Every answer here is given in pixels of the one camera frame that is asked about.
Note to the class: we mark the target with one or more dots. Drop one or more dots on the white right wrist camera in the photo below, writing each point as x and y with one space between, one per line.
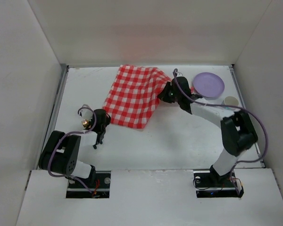
179 74

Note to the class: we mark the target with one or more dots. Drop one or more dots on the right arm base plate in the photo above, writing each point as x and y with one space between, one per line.
207 187

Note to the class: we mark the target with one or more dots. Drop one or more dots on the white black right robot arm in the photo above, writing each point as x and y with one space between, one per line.
238 133

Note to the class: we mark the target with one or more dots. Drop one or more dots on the lilac plastic plate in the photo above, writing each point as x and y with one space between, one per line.
208 85

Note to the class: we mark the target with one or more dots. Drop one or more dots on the light blue mug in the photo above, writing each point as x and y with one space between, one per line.
230 100

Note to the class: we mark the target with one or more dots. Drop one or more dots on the red white checkered cloth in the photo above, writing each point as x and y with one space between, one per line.
133 96

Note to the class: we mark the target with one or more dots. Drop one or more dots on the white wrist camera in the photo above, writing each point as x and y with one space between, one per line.
179 74
85 114

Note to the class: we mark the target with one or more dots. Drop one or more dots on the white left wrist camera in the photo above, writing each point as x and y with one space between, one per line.
85 114

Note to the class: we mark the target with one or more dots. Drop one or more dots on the gold fork green handle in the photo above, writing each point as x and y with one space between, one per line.
85 123

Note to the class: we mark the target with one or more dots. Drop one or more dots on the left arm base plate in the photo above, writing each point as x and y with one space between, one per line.
98 188

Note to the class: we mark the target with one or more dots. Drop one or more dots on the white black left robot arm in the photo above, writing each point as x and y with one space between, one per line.
60 154

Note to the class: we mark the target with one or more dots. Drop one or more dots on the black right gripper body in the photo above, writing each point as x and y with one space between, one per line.
165 92

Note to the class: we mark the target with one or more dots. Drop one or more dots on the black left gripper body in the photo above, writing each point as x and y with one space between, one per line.
100 133

